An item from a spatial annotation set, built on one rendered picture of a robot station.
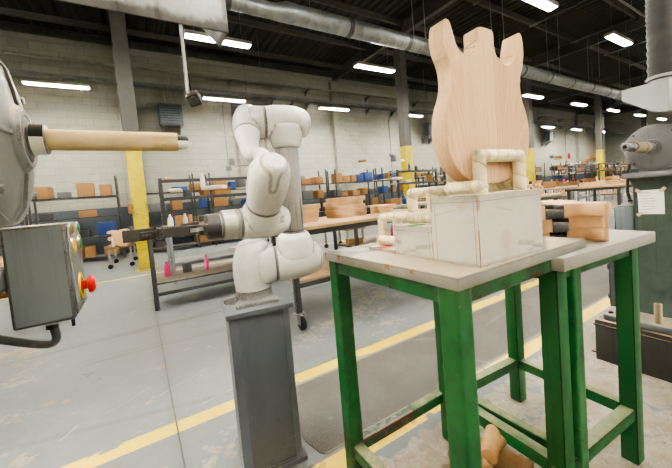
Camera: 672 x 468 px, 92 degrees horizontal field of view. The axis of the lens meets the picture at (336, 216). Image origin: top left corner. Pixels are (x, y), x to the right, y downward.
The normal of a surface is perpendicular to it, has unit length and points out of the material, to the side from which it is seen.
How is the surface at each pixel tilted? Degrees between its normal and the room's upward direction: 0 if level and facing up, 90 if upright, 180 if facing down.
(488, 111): 90
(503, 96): 90
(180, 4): 90
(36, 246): 90
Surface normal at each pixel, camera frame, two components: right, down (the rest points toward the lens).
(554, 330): -0.88, 0.10
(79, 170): 0.53, 0.00
